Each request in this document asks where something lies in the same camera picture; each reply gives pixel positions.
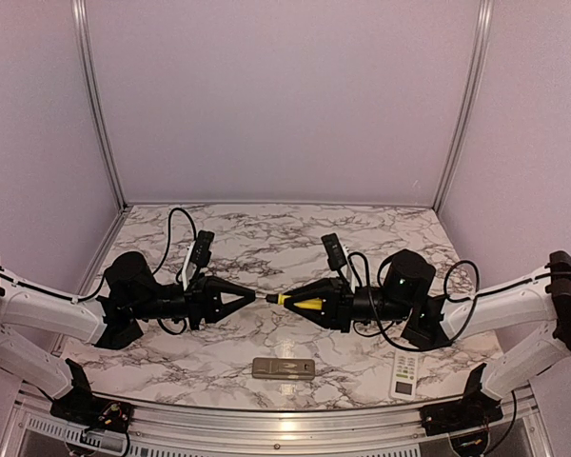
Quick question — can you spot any white remote control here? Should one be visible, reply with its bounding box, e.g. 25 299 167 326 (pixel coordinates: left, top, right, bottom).
252 357 316 381
389 349 419 401

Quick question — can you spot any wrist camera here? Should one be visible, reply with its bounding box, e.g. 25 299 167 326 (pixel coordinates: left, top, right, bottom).
179 230 215 289
321 233 352 287

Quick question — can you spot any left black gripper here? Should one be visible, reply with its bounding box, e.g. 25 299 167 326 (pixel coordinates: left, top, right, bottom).
129 272 255 330

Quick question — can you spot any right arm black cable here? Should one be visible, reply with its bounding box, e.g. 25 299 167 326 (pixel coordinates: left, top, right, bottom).
346 251 482 353

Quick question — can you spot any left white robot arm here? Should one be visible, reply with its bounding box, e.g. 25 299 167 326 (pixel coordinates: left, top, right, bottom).
0 251 256 424

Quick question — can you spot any front aluminium table rail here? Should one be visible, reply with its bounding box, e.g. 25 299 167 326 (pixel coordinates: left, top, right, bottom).
0 385 551 456

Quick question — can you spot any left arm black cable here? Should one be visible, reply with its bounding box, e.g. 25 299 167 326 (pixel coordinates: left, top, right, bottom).
151 206 199 277

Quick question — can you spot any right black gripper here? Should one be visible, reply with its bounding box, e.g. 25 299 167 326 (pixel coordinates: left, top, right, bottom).
284 276 413 334

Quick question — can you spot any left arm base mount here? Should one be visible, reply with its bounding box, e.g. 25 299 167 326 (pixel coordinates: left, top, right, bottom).
50 359 133 433

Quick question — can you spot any yellow handle screwdriver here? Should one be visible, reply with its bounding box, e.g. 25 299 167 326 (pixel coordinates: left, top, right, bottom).
266 294 324 310

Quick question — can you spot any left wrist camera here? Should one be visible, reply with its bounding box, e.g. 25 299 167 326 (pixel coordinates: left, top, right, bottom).
179 230 215 289

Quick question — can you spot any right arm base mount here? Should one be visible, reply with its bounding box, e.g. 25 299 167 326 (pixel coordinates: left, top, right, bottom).
420 364 503 436

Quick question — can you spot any right aluminium frame post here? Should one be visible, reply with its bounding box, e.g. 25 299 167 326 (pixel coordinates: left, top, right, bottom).
432 0 494 215

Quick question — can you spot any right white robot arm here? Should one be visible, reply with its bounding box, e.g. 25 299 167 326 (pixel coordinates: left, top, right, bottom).
272 249 571 427

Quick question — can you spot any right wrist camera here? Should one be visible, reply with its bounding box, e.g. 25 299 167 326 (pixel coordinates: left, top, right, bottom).
321 233 352 287

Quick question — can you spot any left aluminium frame post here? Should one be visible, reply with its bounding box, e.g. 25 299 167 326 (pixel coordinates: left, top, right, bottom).
71 0 128 212

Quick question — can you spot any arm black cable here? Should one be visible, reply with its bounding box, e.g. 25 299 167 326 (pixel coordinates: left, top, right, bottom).
346 251 482 353
151 206 199 277

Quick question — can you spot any aluminium frame post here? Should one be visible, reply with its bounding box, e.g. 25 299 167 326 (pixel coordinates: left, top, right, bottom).
71 0 128 212
432 0 494 215

